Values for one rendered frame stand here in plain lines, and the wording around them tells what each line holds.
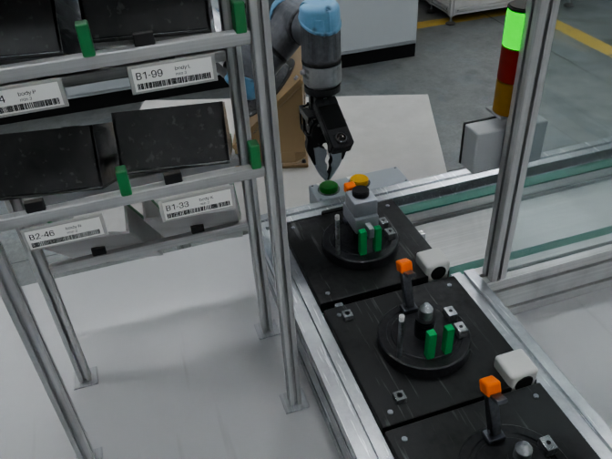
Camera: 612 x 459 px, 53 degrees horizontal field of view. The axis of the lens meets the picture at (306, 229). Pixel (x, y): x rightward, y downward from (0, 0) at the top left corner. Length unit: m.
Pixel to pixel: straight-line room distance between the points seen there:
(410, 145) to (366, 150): 0.12
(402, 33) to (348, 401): 3.78
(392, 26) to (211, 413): 3.70
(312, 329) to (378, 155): 0.74
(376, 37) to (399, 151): 2.81
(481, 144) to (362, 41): 3.47
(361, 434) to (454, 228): 0.56
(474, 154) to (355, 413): 0.42
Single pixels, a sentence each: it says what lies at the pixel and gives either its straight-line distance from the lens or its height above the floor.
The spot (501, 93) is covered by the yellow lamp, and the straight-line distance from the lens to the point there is 0.94.
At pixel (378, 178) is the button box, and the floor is 0.96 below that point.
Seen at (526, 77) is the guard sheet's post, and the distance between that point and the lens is 0.91.
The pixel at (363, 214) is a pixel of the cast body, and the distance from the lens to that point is 1.06.
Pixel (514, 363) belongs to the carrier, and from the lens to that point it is 0.94.
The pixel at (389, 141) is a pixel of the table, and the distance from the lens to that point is 1.70.
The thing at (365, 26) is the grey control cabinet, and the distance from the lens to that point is 4.37.
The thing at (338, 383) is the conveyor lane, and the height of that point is 0.95.
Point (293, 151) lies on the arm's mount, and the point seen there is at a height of 0.91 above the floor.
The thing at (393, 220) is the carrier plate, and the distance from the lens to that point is 1.20.
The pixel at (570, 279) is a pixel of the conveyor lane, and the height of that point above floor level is 0.91.
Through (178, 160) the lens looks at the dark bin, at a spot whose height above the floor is 1.31.
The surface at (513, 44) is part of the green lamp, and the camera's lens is 0.91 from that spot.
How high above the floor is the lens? 1.68
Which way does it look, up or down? 37 degrees down
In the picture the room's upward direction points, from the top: 3 degrees counter-clockwise
